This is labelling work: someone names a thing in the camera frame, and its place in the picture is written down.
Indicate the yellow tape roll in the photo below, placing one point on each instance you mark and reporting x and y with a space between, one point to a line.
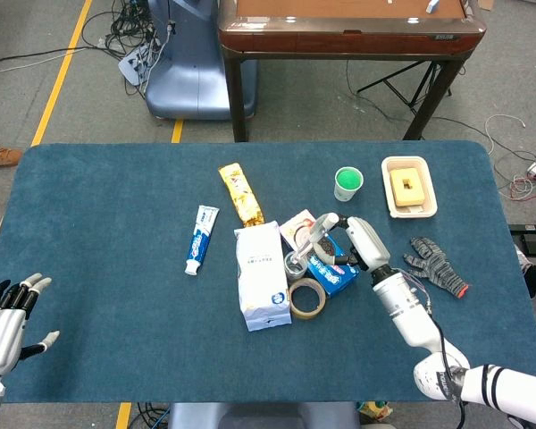
295 308

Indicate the yellow green packet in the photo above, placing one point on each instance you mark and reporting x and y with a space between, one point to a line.
377 411

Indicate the white paper bag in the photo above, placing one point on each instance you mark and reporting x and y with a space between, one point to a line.
259 277

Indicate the green paper cup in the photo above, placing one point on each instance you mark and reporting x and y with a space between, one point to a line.
348 179

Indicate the black floor equipment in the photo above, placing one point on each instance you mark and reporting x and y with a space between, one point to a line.
533 241

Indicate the blue white toothpaste tube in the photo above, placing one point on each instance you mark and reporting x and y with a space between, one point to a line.
199 243

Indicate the black tripod stand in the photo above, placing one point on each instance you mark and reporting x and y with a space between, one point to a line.
404 91

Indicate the white power strip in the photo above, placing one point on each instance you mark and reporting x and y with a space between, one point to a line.
131 64

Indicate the clear plastic tube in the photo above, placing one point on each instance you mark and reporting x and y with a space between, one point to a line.
317 232

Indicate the yellow sponge block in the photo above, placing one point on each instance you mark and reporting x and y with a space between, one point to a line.
402 192

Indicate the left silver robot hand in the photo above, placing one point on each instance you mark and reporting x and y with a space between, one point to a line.
0 330

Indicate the teal table mat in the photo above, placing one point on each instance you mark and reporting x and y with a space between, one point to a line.
116 268

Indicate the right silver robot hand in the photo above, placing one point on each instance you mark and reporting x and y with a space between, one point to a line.
368 243

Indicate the grey robot torso base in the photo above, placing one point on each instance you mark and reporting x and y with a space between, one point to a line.
259 418

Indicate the cardboard box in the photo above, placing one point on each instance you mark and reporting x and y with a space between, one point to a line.
486 3

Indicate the grey striped work glove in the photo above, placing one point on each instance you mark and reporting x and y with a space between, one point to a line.
435 266

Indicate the clear plastic cup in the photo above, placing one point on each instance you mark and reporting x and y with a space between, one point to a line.
295 270

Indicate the brown mahjong table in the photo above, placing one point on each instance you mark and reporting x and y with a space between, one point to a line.
339 40

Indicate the beige food tray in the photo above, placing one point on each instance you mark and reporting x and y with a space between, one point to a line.
430 192

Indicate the brown shoe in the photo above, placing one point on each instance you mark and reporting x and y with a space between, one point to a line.
6 157

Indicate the yellow snack packet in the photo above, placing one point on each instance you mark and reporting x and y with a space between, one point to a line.
242 192

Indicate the blue cookie box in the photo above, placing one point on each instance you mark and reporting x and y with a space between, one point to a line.
330 279

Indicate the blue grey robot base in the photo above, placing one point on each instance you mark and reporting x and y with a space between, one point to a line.
192 67

